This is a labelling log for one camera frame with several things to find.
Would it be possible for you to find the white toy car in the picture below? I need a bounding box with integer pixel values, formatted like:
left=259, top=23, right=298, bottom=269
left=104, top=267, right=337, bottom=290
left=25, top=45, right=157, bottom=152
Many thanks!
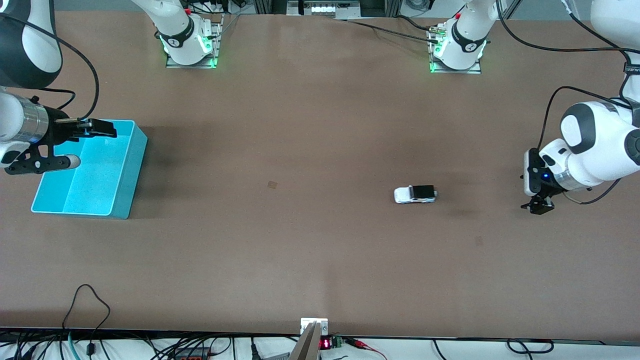
left=393, top=184, right=439, bottom=205

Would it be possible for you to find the turquoise plastic bin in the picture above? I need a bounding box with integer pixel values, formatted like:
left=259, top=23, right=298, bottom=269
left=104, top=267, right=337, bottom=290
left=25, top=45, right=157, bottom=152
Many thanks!
left=31, top=119, right=149, bottom=220

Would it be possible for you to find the red clip lead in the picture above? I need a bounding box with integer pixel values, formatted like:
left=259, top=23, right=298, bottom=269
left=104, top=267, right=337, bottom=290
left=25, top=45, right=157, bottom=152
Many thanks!
left=344, top=337, right=389, bottom=360

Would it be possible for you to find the grey orange power strip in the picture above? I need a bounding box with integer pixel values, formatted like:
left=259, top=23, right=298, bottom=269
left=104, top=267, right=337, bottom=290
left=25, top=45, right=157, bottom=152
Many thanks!
left=172, top=348, right=214, bottom=360

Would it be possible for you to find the grey lit control box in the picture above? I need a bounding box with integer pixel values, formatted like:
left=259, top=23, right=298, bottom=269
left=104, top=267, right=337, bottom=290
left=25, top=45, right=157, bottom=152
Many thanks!
left=286, top=0, right=364, bottom=20

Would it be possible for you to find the black arm-mounted cable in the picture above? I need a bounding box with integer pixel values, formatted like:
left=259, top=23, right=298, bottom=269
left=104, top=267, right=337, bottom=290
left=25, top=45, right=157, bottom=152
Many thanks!
left=0, top=13, right=100, bottom=121
left=495, top=0, right=640, bottom=206

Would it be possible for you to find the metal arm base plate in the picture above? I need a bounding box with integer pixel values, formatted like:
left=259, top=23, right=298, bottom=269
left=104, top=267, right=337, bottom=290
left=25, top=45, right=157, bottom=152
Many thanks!
left=166, top=14, right=224, bottom=70
left=428, top=24, right=483, bottom=75

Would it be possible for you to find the black coiled cable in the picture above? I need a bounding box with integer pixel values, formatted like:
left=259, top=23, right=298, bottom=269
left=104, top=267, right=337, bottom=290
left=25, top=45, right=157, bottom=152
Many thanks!
left=505, top=338, right=555, bottom=355

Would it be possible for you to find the thin black looped cable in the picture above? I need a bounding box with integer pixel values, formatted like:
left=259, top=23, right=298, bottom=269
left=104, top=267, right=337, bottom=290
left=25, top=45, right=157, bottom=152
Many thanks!
left=62, top=283, right=112, bottom=357

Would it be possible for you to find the short black table cable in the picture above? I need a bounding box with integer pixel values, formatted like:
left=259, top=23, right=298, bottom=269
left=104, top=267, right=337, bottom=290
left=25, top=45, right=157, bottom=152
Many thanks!
left=392, top=14, right=439, bottom=32

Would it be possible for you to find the long black table cable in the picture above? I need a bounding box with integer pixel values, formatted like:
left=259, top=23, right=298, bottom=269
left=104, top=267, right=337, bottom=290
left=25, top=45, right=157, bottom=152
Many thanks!
left=345, top=18, right=441, bottom=45

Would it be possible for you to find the grey metal camera bracket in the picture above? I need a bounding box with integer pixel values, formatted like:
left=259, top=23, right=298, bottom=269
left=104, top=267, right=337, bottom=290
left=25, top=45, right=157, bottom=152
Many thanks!
left=288, top=317, right=330, bottom=360

